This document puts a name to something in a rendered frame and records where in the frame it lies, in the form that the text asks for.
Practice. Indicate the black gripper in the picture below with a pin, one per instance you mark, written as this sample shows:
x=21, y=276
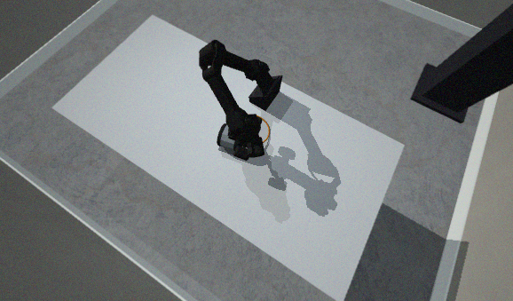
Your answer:
x=242, y=151

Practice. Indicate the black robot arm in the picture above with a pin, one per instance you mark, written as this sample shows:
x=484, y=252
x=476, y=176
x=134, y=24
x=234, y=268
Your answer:
x=238, y=121

